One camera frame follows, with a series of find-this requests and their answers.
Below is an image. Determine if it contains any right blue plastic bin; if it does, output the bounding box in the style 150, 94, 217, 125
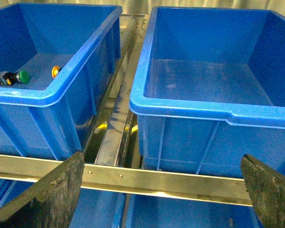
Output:
130, 7, 285, 178

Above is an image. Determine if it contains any lower shelf blue bin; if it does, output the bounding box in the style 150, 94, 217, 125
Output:
70, 189, 262, 228

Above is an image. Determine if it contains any left blue plastic bin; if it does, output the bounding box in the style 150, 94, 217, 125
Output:
0, 3, 123, 160

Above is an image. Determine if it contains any green push button lying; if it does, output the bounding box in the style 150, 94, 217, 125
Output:
0, 70, 30, 86

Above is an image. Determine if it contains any metal centre rail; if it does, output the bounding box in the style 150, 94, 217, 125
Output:
95, 14, 150, 166

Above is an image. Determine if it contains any orange push button lying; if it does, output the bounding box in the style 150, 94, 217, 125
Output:
51, 66, 62, 78

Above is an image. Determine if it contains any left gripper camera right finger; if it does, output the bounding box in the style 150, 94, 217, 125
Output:
240, 154, 285, 228

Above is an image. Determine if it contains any blue plastic bin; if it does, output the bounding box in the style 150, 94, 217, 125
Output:
130, 7, 285, 178
0, 3, 123, 160

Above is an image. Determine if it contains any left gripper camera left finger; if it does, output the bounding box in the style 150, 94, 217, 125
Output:
0, 152, 85, 228

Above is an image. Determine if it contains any front metal shelf bar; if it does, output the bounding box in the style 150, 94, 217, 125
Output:
0, 155, 252, 206

